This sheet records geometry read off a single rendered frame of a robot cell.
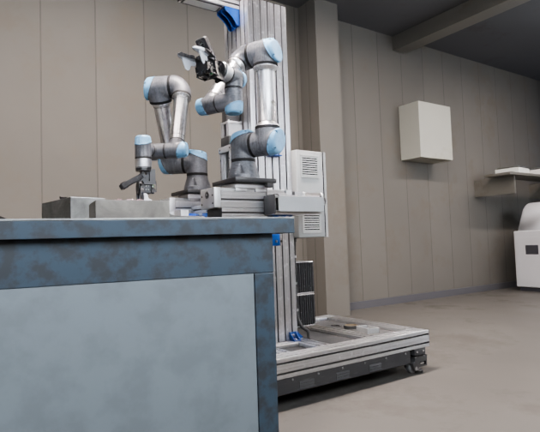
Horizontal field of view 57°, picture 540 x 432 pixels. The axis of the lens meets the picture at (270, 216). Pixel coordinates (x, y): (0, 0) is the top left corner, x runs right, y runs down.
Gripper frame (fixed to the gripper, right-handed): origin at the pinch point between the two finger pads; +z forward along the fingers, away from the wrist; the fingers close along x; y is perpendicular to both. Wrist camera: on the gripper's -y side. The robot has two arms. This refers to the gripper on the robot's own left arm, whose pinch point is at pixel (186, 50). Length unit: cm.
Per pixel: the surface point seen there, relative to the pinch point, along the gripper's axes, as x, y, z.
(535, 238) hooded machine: -79, 91, -576
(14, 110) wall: 213, -59, -74
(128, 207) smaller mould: -4, 61, 42
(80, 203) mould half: 28, 53, 32
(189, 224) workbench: -37, 72, 58
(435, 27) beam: -33, -153, -413
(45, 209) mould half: 50, 51, 28
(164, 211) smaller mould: -9, 63, 34
